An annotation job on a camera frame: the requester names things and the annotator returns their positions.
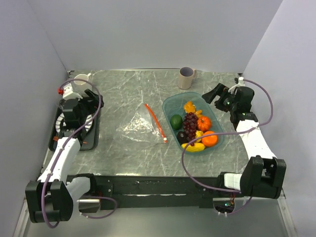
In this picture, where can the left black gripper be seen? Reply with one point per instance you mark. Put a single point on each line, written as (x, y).
(93, 104)

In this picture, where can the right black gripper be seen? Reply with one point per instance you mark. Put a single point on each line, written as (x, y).
(221, 90)

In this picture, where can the small orange pumpkin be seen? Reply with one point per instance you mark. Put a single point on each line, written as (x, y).
(204, 123)

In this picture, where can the purple grape bunch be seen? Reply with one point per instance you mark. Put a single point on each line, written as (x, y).
(190, 125)

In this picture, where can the yellow lemon piece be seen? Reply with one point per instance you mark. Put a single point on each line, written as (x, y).
(198, 134)

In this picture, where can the orange tangerine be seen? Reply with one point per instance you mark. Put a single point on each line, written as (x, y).
(210, 141)

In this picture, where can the clear zip top bag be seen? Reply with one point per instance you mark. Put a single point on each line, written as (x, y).
(140, 125)

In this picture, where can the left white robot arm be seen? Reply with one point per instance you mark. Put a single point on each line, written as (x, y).
(50, 199)

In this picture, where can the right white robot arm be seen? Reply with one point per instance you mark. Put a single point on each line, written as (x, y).
(264, 174)

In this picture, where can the teal plastic food container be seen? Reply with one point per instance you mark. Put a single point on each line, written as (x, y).
(174, 105)

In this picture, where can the black tray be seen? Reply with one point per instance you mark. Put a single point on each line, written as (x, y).
(90, 137)

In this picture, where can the white striped plate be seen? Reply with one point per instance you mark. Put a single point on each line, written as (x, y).
(60, 122)

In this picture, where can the white cup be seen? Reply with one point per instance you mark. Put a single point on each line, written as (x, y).
(80, 83)

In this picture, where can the beige mug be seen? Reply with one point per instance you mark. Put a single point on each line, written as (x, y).
(186, 76)

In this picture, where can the green lime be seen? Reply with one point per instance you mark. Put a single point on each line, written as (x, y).
(176, 122)

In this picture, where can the dark avocado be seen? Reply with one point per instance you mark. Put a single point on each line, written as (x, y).
(182, 137)

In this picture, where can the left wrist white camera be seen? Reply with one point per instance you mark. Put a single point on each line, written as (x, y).
(68, 92)

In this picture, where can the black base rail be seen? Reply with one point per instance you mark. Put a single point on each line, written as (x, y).
(151, 191)

